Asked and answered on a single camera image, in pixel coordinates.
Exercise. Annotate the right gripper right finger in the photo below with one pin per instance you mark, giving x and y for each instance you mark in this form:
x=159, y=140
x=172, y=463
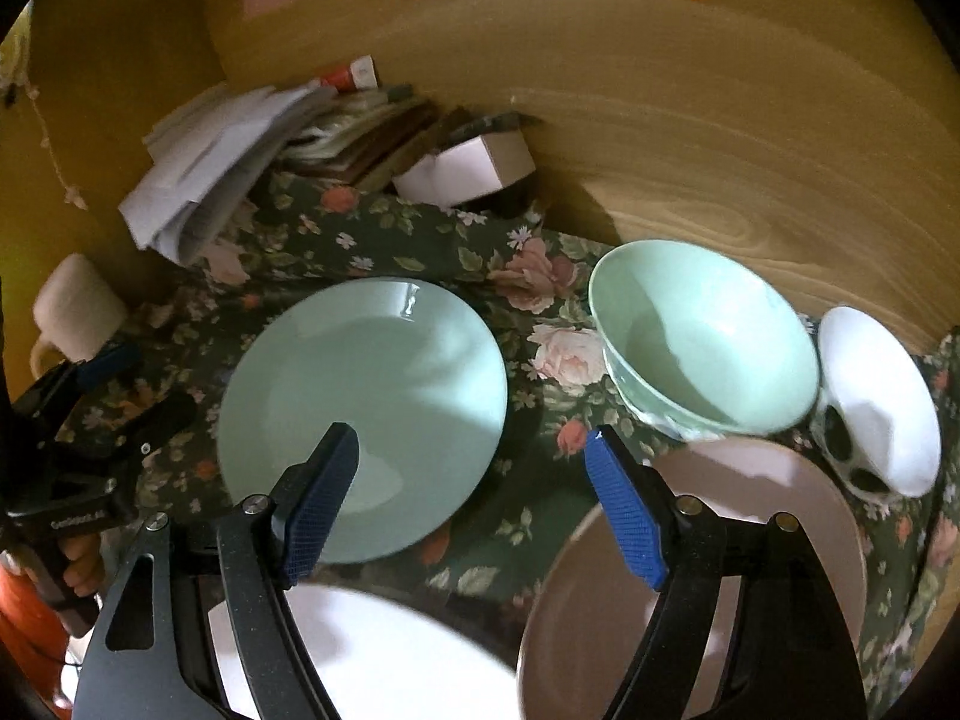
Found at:
x=791, y=654

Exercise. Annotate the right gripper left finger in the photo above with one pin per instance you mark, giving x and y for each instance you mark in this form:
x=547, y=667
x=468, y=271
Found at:
x=152, y=653

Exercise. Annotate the white plate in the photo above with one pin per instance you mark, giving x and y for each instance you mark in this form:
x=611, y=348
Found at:
x=379, y=659

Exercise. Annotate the white cow-pattern bowl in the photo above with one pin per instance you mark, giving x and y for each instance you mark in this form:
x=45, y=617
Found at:
x=875, y=421

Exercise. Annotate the mint green bowl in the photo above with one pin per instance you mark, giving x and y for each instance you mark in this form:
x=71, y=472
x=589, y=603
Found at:
x=699, y=345

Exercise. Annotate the mint green plate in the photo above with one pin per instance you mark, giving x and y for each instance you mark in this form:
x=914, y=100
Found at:
x=411, y=367

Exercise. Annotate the left hand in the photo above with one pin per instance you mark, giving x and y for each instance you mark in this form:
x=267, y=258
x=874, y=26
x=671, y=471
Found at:
x=85, y=571

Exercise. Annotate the floral dark green cloth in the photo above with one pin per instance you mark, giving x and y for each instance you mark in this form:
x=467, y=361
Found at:
x=485, y=565

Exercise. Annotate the beige ceramic mug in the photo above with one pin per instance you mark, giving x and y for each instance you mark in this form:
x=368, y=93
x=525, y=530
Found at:
x=76, y=313

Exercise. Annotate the white paper stack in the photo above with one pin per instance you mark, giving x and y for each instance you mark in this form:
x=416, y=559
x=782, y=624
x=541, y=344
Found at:
x=210, y=162

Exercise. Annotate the red white tube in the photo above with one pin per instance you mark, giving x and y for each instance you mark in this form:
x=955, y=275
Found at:
x=352, y=77

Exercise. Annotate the small white box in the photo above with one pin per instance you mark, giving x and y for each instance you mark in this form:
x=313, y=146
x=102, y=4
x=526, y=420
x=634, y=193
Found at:
x=469, y=171

